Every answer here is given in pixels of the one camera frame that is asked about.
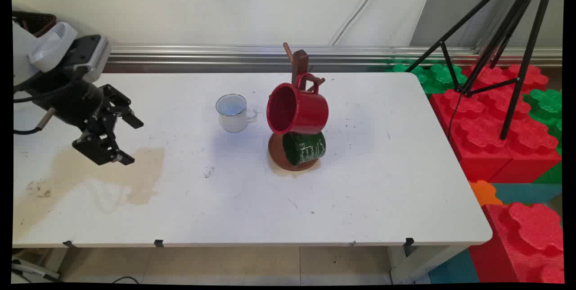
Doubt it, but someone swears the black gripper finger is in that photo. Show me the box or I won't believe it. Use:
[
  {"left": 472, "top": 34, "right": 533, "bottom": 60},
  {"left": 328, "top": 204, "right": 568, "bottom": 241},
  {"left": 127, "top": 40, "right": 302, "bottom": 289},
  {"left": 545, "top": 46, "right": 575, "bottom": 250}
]
[
  {"left": 72, "top": 120, "right": 135, "bottom": 166},
  {"left": 99, "top": 84, "right": 144, "bottom": 130}
]

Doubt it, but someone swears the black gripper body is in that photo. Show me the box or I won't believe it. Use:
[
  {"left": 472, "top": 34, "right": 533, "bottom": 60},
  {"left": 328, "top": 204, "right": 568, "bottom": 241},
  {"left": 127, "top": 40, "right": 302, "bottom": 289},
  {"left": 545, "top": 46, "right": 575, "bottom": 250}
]
[{"left": 26, "top": 73, "right": 106, "bottom": 133}]

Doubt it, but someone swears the red enamel mug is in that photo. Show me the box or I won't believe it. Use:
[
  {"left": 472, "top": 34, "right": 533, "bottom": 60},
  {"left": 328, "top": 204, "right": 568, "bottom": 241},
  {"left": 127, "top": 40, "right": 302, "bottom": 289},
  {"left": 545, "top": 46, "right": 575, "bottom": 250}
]
[{"left": 266, "top": 73, "right": 329, "bottom": 135}]

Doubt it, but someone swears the dark brown furniture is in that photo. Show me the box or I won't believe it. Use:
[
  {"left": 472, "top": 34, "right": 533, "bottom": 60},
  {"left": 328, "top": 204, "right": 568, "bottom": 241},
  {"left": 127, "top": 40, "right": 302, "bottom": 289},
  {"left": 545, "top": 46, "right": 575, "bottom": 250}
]
[{"left": 13, "top": 11, "right": 57, "bottom": 38}]

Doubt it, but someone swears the white enamel mug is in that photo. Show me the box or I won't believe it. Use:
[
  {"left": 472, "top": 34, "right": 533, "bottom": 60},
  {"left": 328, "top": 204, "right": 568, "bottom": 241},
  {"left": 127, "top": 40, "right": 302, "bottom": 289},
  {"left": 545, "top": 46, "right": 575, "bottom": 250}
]
[{"left": 216, "top": 94, "right": 258, "bottom": 133}]

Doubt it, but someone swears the brown wooden mug tree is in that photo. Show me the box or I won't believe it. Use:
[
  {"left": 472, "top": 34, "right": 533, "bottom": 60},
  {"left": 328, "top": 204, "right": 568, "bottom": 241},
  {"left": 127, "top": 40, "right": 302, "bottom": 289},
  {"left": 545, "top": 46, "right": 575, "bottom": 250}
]
[{"left": 268, "top": 42, "right": 325, "bottom": 172}]

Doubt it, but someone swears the green mug with white print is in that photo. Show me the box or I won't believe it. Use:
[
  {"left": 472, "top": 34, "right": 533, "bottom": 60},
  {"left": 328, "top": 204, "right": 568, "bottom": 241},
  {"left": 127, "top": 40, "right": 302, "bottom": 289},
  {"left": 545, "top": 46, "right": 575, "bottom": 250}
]
[{"left": 282, "top": 131, "right": 326, "bottom": 166}]

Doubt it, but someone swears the green foam block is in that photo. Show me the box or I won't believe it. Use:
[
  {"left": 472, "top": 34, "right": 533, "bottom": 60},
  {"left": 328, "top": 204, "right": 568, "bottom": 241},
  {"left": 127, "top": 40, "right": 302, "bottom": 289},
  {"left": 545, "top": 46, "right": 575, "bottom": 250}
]
[
  {"left": 522, "top": 89, "right": 563, "bottom": 185},
  {"left": 386, "top": 58, "right": 468, "bottom": 95}
]

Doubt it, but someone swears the white table leg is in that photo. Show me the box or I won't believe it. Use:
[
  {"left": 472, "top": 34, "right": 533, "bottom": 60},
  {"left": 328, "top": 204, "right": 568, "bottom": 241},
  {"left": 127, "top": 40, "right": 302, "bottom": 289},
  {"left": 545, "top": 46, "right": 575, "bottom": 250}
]
[{"left": 389, "top": 245, "right": 468, "bottom": 284}]

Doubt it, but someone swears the large red foam block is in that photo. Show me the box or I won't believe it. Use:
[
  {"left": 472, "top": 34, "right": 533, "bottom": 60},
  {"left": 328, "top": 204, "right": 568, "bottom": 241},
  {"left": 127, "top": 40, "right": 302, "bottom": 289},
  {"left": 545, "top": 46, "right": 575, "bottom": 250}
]
[{"left": 430, "top": 87, "right": 562, "bottom": 183}]

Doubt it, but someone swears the teal foam mat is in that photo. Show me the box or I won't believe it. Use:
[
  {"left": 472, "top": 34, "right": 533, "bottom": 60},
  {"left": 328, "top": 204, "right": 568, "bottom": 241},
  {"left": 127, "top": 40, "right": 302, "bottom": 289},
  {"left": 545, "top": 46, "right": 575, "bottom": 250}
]
[
  {"left": 490, "top": 183, "right": 563, "bottom": 205},
  {"left": 427, "top": 249, "right": 480, "bottom": 284}
]

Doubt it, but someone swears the orange foam piece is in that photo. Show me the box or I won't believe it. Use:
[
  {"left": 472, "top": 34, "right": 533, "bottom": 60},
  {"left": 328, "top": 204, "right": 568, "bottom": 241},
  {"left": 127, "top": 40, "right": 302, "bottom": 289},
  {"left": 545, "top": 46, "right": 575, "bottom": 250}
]
[{"left": 468, "top": 180, "right": 504, "bottom": 207}]

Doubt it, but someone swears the black tripod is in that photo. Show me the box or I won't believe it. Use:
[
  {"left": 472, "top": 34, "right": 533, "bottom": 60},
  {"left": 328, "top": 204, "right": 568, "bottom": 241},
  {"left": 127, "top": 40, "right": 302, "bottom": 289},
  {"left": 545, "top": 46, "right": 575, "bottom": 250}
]
[{"left": 405, "top": 0, "right": 558, "bottom": 140}]

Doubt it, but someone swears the black gripper cable metal plug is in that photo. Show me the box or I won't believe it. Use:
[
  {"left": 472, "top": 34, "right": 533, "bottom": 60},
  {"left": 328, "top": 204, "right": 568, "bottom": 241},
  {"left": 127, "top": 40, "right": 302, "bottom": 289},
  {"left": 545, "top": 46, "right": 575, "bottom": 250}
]
[{"left": 13, "top": 107, "right": 58, "bottom": 136}]

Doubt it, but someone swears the black camera cable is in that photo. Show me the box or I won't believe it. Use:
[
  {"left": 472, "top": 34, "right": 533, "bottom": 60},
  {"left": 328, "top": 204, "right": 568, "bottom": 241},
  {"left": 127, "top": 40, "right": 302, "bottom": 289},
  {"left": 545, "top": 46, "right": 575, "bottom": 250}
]
[{"left": 13, "top": 81, "right": 86, "bottom": 104}]

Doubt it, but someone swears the black grey wrist camera box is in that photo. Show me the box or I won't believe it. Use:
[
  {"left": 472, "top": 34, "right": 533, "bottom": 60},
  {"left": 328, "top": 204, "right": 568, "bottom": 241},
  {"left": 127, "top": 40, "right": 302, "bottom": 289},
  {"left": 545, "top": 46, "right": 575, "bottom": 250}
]
[{"left": 67, "top": 35, "right": 111, "bottom": 84}]

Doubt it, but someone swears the aluminium wall rail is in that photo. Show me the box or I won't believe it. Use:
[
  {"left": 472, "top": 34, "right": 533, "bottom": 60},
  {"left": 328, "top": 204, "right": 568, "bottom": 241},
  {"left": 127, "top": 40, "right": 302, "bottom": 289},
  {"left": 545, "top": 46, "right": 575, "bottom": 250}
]
[{"left": 103, "top": 44, "right": 563, "bottom": 68}]

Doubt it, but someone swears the white wall conduit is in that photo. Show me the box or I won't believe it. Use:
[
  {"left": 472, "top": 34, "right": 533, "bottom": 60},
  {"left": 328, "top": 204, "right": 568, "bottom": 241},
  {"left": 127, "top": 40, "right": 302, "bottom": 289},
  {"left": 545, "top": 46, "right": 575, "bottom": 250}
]
[{"left": 330, "top": 0, "right": 390, "bottom": 46}]

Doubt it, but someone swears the thin black tripod cable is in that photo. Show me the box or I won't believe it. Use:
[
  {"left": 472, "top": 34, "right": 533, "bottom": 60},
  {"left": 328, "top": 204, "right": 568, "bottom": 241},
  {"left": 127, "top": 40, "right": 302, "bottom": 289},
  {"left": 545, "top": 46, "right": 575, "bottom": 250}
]
[{"left": 447, "top": 92, "right": 464, "bottom": 141}]

